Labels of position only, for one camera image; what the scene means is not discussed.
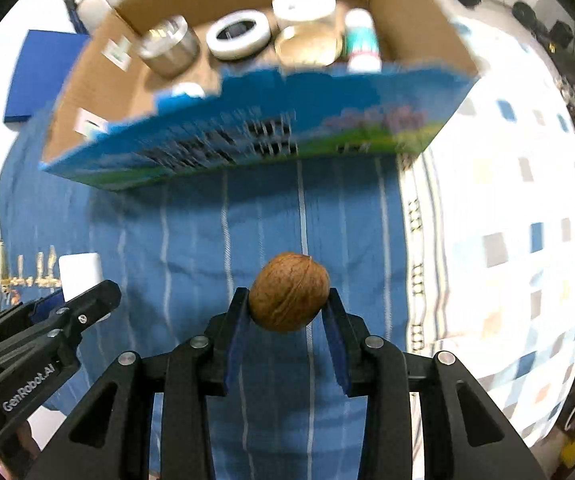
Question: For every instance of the white earbuds case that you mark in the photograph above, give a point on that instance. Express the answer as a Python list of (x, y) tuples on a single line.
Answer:
[(188, 89)]

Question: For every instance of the white sticker with green tape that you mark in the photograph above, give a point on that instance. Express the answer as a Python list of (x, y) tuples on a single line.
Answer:
[(117, 52)]

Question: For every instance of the white square sticker lower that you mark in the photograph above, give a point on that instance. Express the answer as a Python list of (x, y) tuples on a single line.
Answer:
[(90, 126)]

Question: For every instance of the black round object right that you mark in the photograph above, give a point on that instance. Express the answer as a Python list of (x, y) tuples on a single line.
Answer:
[(524, 13)]

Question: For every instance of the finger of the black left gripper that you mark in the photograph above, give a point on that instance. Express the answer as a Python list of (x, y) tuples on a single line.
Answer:
[(72, 317)]

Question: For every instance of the blue foam mat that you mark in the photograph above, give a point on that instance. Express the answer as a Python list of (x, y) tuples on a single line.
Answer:
[(45, 60)]

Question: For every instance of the white cylinder bottle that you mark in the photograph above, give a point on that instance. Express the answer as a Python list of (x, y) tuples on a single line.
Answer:
[(79, 273)]

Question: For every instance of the brown walnut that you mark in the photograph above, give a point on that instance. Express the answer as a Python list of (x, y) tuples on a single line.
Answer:
[(288, 293)]

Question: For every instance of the white tube green label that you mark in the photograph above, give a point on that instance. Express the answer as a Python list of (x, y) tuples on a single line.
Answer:
[(361, 45)]

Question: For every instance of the cardboard box blue printed outside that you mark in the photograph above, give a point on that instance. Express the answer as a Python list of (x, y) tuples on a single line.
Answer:
[(255, 109)]

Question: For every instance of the blue striped cloth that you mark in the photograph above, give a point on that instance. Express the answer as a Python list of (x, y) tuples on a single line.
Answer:
[(179, 249)]

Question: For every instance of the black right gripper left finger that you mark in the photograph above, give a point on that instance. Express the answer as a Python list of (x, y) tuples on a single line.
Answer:
[(107, 435)]

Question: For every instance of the white checkered tablecloth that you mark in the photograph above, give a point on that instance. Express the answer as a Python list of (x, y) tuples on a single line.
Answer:
[(490, 222)]

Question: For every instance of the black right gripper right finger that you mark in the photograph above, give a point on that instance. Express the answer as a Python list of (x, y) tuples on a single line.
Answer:
[(465, 435)]

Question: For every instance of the white cream jar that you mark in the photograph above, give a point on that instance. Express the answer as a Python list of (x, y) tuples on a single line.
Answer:
[(298, 12)]

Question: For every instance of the round silver tin gold emblem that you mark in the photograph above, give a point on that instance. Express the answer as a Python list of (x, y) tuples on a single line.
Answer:
[(170, 47)]

